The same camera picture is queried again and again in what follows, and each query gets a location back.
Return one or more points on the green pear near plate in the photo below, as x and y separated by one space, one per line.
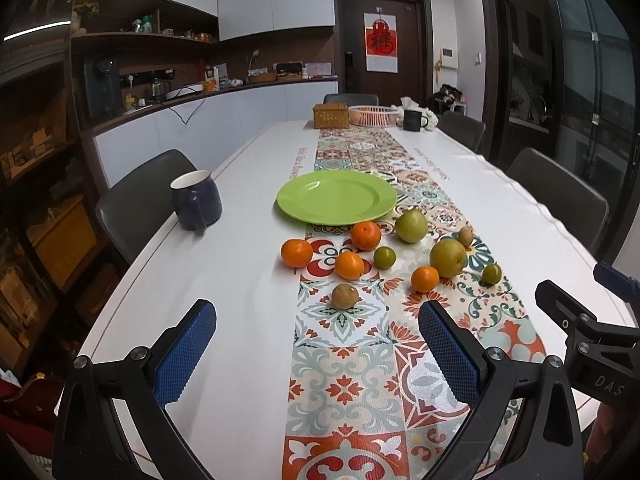
411 226

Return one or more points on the right hand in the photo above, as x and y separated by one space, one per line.
609 423

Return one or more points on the yellow pear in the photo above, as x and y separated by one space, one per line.
448 257

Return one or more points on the grey chair right far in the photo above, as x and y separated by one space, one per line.
465 130

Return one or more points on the dark blue mug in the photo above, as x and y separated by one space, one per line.
196 200

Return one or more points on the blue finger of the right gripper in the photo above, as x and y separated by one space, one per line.
624 287
565 310

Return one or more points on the grey chair right near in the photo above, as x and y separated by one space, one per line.
581 208

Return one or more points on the grey chair table end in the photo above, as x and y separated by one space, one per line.
352 99

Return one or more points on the grey chair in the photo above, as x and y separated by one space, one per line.
133 210
581 208
465 130

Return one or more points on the white tissue pack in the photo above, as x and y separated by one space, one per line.
407 103

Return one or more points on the red door poster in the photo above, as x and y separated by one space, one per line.
381 43

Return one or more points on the woven wicker basket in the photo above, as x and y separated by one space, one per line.
330 116

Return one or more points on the orange mandarin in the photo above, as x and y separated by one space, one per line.
296 253
349 265
424 279
365 235

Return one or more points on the brown kiwi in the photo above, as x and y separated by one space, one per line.
466 236
344 296

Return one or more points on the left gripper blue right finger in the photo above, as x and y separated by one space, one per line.
545 441

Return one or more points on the clear fruit container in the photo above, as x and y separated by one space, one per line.
373 116

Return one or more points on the orange mandarin front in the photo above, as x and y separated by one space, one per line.
424 279

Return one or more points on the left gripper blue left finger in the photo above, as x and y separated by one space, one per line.
90 441

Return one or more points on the small green fruit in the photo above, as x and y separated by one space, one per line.
384 257
492 274

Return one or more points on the white wall intercom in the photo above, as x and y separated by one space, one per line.
448 58

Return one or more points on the dark wooden door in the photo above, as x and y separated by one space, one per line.
416 50

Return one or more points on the white tablecloth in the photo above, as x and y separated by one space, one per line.
233 410

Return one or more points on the patterned table runner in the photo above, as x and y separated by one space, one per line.
366 397

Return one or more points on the green plate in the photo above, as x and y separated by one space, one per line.
336 197

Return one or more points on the black mug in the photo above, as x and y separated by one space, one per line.
414 120

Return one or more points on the black coffee machine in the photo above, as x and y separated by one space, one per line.
102 85

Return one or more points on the grey chair left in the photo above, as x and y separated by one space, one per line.
133 210

